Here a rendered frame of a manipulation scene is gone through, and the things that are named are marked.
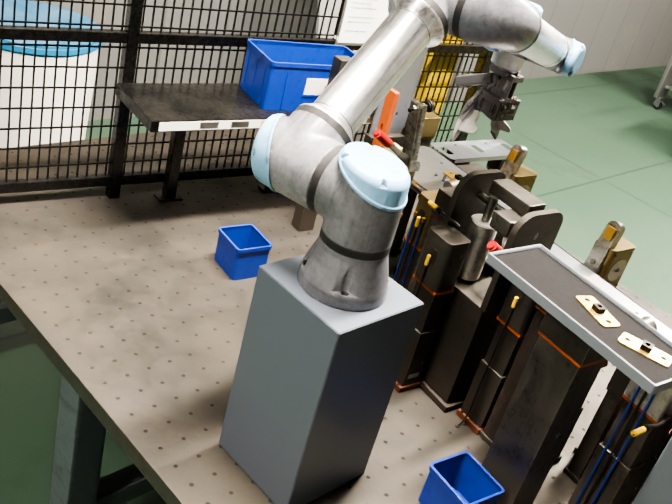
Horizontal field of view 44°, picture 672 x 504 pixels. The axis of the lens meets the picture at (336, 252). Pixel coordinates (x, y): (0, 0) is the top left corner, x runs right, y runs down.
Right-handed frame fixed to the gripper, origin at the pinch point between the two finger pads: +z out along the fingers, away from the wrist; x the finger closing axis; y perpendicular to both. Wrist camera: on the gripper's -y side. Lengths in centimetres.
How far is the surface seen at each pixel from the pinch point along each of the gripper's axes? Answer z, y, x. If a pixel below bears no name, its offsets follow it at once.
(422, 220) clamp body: 8.8, 19.3, -28.7
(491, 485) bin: 33, 71, -44
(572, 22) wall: 68, -310, 431
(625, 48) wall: 94, -326, 541
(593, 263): 10.5, 41.3, 6.2
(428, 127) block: 8.5, -23.3, 8.2
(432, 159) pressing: 11.4, -10.9, 0.6
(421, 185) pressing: 10.9, 1.9, -14.0
